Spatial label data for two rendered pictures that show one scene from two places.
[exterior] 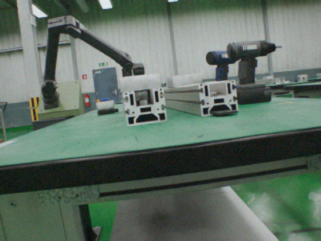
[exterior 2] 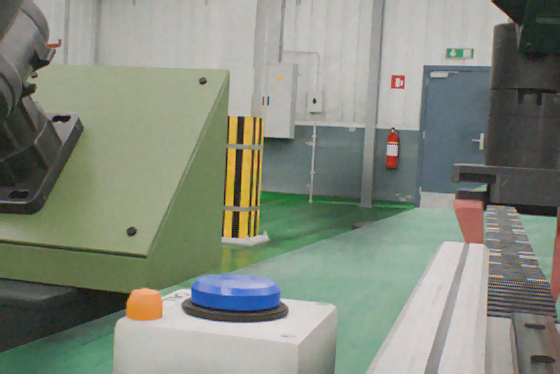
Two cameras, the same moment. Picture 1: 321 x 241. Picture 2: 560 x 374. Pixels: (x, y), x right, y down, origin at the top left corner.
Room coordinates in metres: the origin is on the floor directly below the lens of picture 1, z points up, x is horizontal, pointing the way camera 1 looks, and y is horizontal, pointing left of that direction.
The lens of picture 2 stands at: (1.07, 0.10, 0.92)
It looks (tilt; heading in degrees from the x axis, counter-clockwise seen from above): 3 degrees down; 22
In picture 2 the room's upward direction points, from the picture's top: 3 degrees clockwise
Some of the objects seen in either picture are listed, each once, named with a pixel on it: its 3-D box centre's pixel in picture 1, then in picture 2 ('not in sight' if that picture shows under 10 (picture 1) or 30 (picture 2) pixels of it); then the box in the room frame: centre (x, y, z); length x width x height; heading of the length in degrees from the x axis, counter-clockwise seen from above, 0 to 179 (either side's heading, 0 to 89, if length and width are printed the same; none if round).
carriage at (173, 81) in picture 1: (183, 84); not in sight; (1.15, -0.11, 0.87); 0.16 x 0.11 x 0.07; 7
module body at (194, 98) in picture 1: (184, 97); not in sight; (1.15, -0.11, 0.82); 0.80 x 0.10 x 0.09; 7
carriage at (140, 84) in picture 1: (139, 88); not in sight; (0.87, 0.05, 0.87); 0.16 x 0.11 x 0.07; 7
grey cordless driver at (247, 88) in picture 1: (257, 71); not in sight; (1.03, -0.37, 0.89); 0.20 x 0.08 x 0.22; 91
